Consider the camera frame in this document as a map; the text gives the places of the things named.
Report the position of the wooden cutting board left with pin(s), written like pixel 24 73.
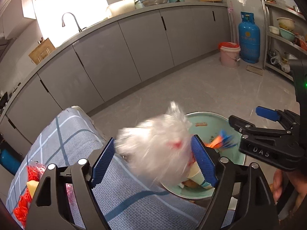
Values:
pixel 42 51

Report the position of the black wok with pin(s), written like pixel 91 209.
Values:
pixel 3 100

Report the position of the white plastic container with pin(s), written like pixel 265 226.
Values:
pixel 120 7

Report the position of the person right hand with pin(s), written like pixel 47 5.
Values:
pixel 297 179

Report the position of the pink cellophane bag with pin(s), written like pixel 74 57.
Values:
pixel 36 166

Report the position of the grey kitchen cabinets counter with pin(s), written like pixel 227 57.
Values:
pixel 109 59

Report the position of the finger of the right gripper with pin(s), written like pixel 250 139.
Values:
pixel 258 137
pixel 272 115

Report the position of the blue plaid tablecloth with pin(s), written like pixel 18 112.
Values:
pixel 126 201

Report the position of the metal shelf rack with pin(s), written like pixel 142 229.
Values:
pixel 285 36

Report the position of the upper wall cabinets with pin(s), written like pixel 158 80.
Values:
pixel 16 16

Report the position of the striped paper cup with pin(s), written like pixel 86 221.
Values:
pixel 196 175

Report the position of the white plastic bag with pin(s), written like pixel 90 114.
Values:
pixel 158 148

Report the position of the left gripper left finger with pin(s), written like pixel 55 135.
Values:
pixel 50 207

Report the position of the orange blue snack wrapper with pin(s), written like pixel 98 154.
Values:
pixel 222 141

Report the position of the chrome sink faucet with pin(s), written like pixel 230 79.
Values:
pixel 71 19

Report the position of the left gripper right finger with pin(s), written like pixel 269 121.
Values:
pixel 206 162

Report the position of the yellow sponge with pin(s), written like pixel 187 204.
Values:
pixel 32 186

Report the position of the pink mop handle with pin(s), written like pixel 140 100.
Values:
pixel 232 22

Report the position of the pink bucket red lid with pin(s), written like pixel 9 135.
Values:
pixel 229 54

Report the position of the blue gas cylinder under counter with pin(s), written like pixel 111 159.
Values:
pixel 10 159

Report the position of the red foam fruit net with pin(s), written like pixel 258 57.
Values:
pixel 22 209

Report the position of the blue gas cylinder right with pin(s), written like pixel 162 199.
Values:
pixel 249 38

